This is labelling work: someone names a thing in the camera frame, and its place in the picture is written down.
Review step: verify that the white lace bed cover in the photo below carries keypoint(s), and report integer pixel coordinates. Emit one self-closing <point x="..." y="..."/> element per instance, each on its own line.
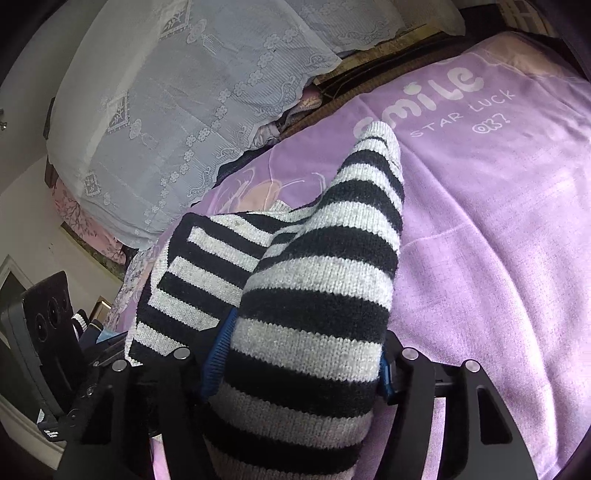
<point x="160" y="94"/>

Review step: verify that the purple smile bed sheet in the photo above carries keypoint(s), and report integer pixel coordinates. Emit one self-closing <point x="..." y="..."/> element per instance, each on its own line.
<point x="496" y="246"/>

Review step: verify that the black white striped sweater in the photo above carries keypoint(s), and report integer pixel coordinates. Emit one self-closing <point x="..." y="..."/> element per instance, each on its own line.
<point x="311" y="291"/>

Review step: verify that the pink floral pillow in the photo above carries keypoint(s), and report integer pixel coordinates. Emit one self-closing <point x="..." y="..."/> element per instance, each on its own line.
<point x="85" y="228"/>

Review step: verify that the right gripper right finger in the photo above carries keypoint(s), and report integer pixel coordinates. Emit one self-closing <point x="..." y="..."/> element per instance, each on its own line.
<point x="480" y="437"/>

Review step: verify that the purple floral bedding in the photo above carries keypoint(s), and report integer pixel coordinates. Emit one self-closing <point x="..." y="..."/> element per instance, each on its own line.
<point x="120" y="317"/>

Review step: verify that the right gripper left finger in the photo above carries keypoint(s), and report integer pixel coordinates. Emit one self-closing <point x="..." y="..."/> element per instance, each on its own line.
<point x="166" y="398"/>

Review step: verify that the brown woven mat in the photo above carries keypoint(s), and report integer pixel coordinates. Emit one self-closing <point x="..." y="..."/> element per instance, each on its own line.
<point x="364" y="71"/>

